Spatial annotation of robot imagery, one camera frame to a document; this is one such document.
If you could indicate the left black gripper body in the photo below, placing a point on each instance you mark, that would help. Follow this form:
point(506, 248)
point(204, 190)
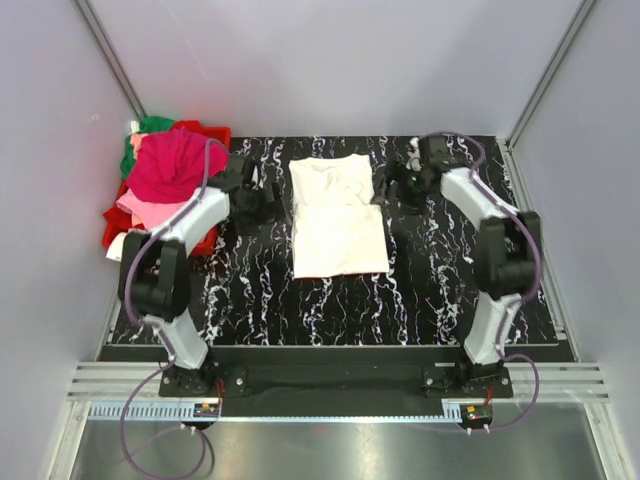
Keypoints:
point(256, 209)

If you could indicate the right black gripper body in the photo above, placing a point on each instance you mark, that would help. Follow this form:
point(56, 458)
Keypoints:
point(409, 191)

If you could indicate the white coca-cola t-shirt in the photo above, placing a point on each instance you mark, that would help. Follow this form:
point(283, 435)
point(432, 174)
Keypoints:
point(337, 229)

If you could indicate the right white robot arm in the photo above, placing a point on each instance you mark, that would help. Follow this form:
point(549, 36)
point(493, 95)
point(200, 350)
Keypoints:
point(507, 256)

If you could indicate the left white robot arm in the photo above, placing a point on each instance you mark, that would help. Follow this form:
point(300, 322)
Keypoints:
point(155, 280)

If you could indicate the magenta t-shirt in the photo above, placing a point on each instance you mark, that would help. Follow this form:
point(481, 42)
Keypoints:
point(183, 145)

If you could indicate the light pink t-shirt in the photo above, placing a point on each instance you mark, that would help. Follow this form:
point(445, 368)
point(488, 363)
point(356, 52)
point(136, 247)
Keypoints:
point(157, 191)

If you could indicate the green t-shirt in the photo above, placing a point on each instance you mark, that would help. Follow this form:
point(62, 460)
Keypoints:
point(138, 131)

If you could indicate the red t-shirt in bin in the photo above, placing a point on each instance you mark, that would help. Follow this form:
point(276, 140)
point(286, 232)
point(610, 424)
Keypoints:
point(117, 221)

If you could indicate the white t-shirt in bin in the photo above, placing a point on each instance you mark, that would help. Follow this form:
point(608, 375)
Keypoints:
point(115, 249)

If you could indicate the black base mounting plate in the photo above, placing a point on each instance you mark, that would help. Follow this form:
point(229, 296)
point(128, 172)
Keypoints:
point(399, 375)

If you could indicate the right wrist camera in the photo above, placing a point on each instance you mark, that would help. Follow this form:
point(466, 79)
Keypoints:
point(432, 150)

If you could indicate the left aluminium frame post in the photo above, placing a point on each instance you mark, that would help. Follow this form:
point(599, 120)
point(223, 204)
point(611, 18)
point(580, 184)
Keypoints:
point(97, 31)

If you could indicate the aluminium frame post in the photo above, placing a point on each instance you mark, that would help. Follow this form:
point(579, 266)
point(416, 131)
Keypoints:
point(97, 31)
point(563, 48)

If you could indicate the right aluminium frame post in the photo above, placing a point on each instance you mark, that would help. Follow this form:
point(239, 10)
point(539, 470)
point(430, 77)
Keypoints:
point(563, 48)

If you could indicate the white slotted cable duct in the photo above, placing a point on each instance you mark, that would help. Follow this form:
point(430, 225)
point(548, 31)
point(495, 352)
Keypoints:
point(429, 412)

